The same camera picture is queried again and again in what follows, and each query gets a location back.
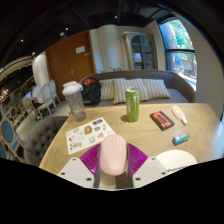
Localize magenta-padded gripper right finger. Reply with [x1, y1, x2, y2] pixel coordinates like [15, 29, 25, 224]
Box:
[126, 143, 169, 189]

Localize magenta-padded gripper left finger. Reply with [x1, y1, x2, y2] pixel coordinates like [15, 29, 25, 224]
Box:
[57, 143, 103, 190]

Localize pink computer mouse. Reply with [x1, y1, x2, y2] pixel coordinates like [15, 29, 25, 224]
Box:
[99, 134, 128, 177]

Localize white mouse pad pink character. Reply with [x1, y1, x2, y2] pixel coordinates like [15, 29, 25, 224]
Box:
[155, 149, 198, 174]

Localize white sticker sheet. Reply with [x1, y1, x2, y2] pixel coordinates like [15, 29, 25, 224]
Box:
[65, 116, 117, 156]

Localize small green blue pack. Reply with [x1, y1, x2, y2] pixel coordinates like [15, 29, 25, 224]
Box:
[171, 132, 191, 146]

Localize grey tufted chair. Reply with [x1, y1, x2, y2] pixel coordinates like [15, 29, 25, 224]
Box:
[23, 115, 69, 167]

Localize black box orange print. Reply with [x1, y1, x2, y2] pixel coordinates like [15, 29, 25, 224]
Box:
[149, 110, 176, 132]

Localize white tube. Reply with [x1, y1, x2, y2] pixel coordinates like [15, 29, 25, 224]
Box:
[170, 105, 188, 126]

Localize clear shaker bottle white lid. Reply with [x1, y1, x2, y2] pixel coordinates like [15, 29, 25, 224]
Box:
[61, 81, 88, 122]

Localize green drink can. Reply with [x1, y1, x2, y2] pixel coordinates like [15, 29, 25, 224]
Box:
[125, 87, 141, 123]

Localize blue-backed chairs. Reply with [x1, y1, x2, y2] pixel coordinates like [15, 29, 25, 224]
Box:
[0, 99, 28, 163]

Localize white dining chairs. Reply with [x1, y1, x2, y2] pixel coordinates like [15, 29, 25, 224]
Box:
[34, 79, 62, 116]

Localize black backpack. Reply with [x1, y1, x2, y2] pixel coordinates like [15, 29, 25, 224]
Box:
[80, 77, 102, 107]

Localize striped beige cushion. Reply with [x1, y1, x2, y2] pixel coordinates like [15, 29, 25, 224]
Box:
[113, 78, 151, 105]
[142, 78, 172, 100]
[99, 78, 118, 101]

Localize person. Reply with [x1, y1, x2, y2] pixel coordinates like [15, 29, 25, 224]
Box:
[24, 83, 44, 118]

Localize grey curved sofa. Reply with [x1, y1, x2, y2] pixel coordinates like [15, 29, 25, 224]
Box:
[78, 69, 197, 108]

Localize brown wooden door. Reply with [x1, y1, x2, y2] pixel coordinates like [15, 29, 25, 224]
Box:
[44, 30, 98, 103]

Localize black-framed window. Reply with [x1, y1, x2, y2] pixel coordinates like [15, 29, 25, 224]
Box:
[158, 18, 198, 91]

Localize arched glass-door cabinet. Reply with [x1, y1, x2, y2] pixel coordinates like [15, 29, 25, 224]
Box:
[123, 31, 158, 71]

